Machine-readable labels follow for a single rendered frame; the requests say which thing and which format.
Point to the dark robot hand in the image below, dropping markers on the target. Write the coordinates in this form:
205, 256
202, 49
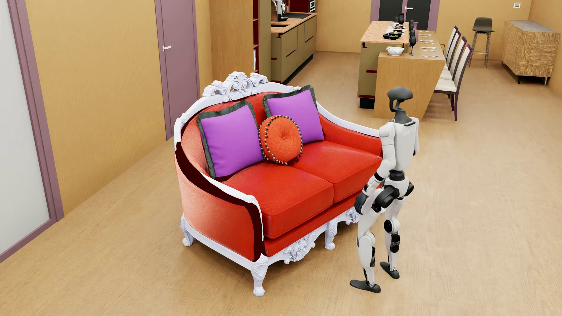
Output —
361, 203

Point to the black robot head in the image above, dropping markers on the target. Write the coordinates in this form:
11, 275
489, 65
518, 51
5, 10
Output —
399, 95

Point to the white left robot leg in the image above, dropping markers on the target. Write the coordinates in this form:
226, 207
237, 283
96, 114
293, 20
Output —
367, 245

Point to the white robot leg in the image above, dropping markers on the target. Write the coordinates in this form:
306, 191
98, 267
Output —
393, 232
367, 245

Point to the white right robot leg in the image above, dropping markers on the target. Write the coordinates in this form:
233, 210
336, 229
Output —
393, 232

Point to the black right robot foot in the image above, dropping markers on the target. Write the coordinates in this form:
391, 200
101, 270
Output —
390, 270

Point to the black robot foot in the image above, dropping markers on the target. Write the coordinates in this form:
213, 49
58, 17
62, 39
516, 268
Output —
365, 286
390, 270

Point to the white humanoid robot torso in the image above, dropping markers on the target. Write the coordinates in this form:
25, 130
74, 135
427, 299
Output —
401, 140

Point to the black left robot foot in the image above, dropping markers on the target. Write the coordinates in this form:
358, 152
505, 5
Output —
365, 286

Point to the round orange tufted cushion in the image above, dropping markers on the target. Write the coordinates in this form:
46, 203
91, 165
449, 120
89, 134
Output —
281, 139

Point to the purple pillow dark fringe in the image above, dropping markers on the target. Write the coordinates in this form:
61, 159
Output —
298, 113
230, 140

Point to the wooden dining table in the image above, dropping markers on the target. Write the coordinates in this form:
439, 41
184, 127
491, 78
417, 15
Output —
408, 79

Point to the olive island chipboard top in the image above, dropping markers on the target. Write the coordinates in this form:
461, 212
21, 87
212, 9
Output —
373, 61

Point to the white bowl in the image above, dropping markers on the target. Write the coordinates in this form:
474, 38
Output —
394, 51

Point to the black wine glass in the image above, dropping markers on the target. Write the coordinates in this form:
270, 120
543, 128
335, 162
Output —
412, 41

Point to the dark bowl with greens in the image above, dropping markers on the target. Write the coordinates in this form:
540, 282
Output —
392, 36

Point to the olive kitchen counter cabinet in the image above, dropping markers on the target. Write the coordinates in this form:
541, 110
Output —
292, 46

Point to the tall wooden cabinet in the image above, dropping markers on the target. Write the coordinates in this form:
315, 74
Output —
230, 39

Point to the dark bar stool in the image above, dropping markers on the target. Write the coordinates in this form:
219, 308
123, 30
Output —
482, 26

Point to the mauve interior door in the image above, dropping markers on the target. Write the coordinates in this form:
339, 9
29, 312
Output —
178, 74

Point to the chipboard sideboard grey top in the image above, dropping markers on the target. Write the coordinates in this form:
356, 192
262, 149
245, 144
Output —
529, 50

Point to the red sofa white carved frame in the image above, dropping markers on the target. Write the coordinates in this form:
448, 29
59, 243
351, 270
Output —
281, 197

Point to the white dining chair dark frame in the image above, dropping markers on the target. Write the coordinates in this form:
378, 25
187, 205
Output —
451, 39
452, 83
451, 50
452, 66

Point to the dark double door mauve frame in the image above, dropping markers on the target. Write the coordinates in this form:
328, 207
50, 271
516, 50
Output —
406, 11

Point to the frosted glass door mauve frame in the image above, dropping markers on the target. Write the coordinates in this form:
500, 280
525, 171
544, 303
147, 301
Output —
22, 131

